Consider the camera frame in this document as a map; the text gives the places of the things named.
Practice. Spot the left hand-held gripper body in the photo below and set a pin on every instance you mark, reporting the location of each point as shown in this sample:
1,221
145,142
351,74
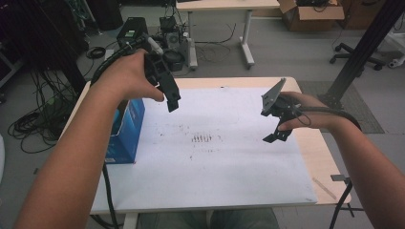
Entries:
159,68

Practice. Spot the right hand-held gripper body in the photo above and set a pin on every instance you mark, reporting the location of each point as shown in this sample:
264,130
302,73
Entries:
280,105

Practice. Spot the blue cardboard box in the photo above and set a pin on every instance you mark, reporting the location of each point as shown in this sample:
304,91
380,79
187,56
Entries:
129,133

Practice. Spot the person's left hand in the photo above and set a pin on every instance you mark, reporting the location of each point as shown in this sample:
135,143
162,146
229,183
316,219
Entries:
127,79

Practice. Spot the person's right hand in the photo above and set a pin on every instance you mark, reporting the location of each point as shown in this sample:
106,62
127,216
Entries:
313,116

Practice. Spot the wooden table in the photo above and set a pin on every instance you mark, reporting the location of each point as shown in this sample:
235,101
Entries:
313,149

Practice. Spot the black computer tower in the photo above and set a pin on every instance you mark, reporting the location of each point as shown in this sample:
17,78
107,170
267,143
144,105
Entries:
130,30

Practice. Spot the small white device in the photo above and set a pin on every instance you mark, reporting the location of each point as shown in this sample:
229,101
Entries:
109,54

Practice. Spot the white board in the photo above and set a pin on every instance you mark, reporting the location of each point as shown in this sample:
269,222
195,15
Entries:
216,165

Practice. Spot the dark grey tape strip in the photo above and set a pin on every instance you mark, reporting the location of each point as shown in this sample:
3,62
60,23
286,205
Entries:
338,177

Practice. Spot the grey floor mat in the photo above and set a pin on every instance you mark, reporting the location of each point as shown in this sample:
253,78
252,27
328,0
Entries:
359,108

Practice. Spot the white desk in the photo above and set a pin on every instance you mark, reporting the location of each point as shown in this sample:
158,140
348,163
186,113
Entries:
223,4

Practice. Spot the black office chair base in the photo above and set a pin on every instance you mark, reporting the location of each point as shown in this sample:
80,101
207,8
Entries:
356,55

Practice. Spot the open brown cardboard box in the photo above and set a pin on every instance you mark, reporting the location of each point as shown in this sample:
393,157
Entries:
312,16

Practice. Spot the person's legs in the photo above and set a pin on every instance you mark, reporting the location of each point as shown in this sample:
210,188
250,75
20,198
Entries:
223,219

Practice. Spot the closed brown cardboard box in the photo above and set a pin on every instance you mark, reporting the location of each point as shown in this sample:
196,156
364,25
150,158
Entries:
359,16

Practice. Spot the dark curtain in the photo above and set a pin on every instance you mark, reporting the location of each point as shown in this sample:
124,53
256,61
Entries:
38,38

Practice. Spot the open-frame computer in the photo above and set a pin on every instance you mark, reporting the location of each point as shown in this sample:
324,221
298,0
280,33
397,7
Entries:
170,31

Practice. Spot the black metal post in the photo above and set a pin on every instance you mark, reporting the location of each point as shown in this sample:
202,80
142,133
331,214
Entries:
366,44

